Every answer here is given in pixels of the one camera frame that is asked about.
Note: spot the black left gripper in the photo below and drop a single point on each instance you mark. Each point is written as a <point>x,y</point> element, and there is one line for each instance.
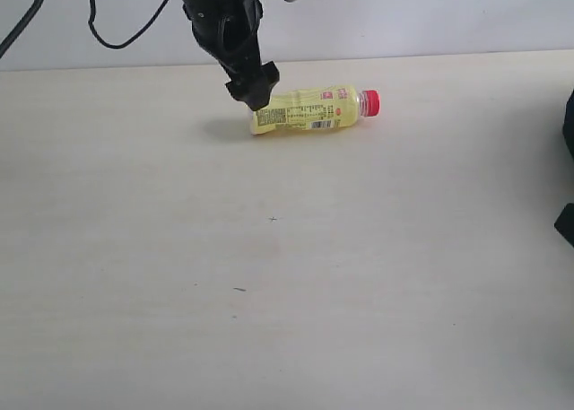
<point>227,30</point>

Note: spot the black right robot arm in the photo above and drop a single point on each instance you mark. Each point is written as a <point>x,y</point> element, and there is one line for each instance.
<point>568,127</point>

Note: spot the yellow drink bottle red cap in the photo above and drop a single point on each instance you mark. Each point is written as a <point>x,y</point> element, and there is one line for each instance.
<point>330,108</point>

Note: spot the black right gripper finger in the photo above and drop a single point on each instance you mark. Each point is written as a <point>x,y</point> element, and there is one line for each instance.
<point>564,224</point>

